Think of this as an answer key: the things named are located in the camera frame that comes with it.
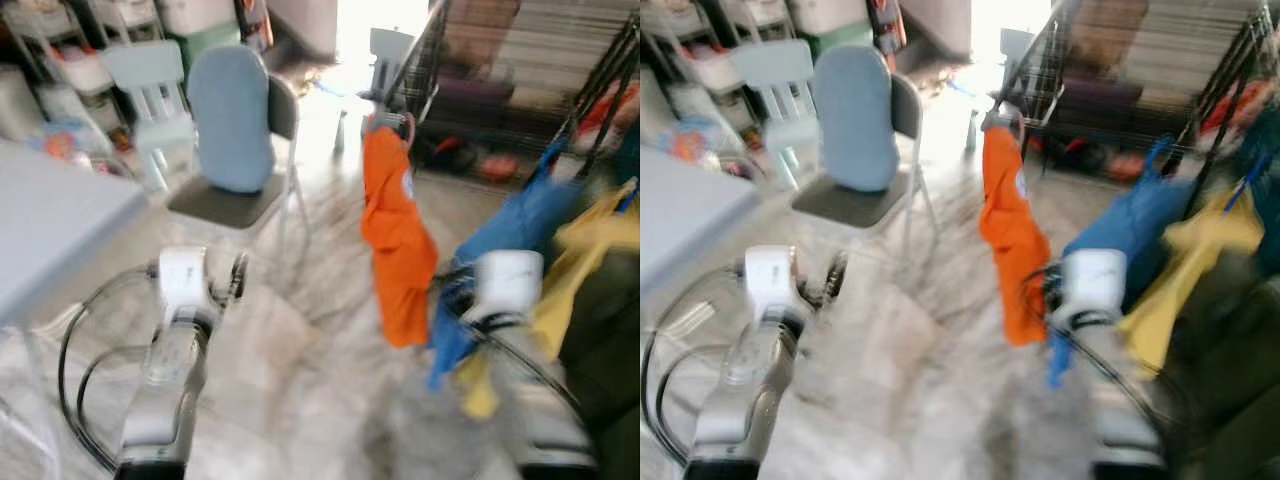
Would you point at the orange shirt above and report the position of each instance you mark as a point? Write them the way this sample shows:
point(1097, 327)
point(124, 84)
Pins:
point(395, 240)
point(1012, 240)

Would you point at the yellow knit shirt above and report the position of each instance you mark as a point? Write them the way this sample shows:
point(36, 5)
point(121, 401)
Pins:
point(585, 245)
point(1195, 250)

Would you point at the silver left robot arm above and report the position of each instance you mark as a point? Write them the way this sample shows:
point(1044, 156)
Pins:
point(745, 400)
point(165, 400)

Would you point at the grey folding chair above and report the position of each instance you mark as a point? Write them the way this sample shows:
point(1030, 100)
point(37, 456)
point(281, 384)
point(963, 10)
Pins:
point(845, 200)
point(215, 205)

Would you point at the pale blue folding table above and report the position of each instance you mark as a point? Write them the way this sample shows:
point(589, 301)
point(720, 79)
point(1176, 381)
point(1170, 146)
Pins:
point(60, 220)
point(690, 210)

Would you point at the light blue cushion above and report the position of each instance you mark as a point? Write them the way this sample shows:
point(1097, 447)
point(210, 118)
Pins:
point(855, 120)
point(230, 120)

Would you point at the pale green kids chair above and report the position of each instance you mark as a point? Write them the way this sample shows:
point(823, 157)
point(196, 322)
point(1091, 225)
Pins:
point(390, 50)
point(1015, 50)
point(145, 65)
point(775, 65)

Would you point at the grey green sofa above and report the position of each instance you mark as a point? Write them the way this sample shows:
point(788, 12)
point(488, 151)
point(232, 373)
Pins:
point(1230, 360)
point(610, 350)

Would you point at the blue shirt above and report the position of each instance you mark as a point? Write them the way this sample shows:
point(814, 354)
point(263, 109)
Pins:
point(1130, 225)
point(510, 225)

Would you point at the black metal drying rack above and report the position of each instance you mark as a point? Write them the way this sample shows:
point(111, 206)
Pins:
point(610, 95)
point(1225, 95)

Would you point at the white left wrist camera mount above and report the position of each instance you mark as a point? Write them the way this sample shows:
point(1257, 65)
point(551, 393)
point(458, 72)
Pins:
point(770, 280)
point(182, 280)

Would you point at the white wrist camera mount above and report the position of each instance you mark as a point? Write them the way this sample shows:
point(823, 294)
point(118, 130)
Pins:
point(770, 280)
point(182, 280)
point(1093, 285)
point(510, 285)

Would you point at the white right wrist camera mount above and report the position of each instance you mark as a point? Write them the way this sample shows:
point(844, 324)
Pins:
point(1093, 285)
point(510, 285)

